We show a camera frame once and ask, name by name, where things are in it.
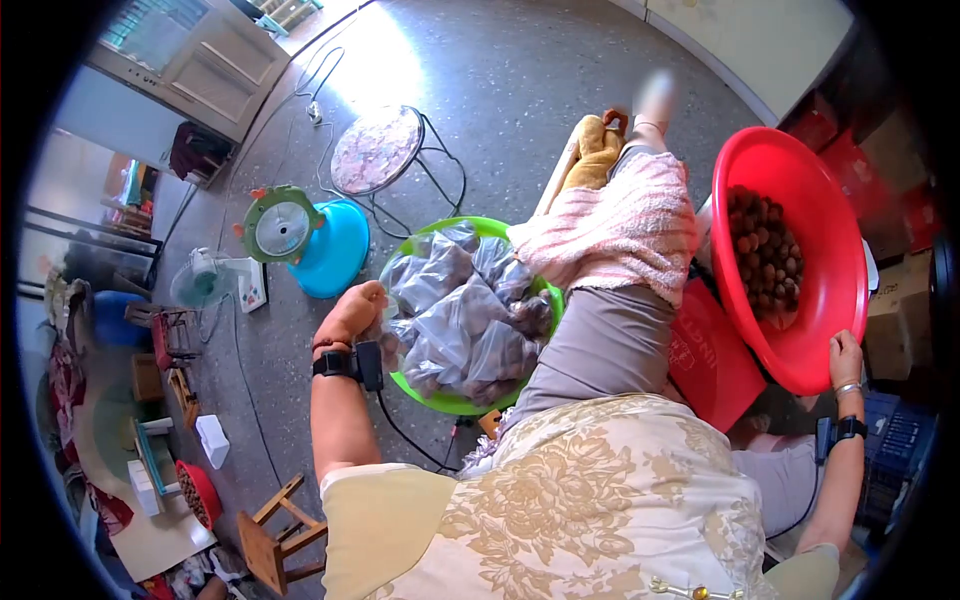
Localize person's right hand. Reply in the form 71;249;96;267
828;330;865;391

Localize person's left hand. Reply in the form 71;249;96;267
313;280;391;350

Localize person's left fingers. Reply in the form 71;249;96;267
361;282;391;331

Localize clear plastic nut bag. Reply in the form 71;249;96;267
367;296;410;374

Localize large red plastic basin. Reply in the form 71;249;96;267
710;126;871;397

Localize brown cardboard box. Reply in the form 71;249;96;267
861;249;936;382

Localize blue plastic basin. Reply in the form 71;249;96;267
287;198;372;300

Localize black wrist band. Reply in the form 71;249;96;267
312;340;385;393
815;414;870;466

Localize pile of filled clear bags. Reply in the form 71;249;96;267
379;220;556;406

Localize heap of brown nuts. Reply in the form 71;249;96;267
725;184;805;324

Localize blue plastic crate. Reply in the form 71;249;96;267
853;388;940;532

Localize green plastic basin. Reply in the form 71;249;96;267
378;216;565;417

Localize green dial kitchen scale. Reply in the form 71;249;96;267
231;184;328;266

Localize red plastic bag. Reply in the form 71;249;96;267
666;276;769;435

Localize round patterned metal stool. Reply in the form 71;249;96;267
329;104;468;240

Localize stack of red cartons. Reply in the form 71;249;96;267
783;88;945;260

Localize small white table fan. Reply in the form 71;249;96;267
169;246;270;314

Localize small wooden chair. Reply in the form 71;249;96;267
126;298;202;432

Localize white rectangular box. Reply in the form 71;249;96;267
195;413;231;471

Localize person's legs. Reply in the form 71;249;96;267
506;71;826;538

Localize pink striped towel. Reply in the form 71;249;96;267
506;150;700;310

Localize low wooden stool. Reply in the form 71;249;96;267
236;471;330;598

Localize small red basin of nuts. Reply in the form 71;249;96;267
174;459;224;532

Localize yellow cloth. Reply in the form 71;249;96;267
561;109;630;192

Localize blue plastic barrel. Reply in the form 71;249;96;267
91;289;155;349

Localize person's body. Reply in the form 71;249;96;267
320;393;841;600

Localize beige wooden cabinet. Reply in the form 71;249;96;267
84;0;293;145

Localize low table with clutter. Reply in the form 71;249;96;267
71;348;220;585

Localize cream cabinet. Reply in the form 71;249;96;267
606;0;858;127

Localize white power strip with cable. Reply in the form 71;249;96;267
288;45;348;198

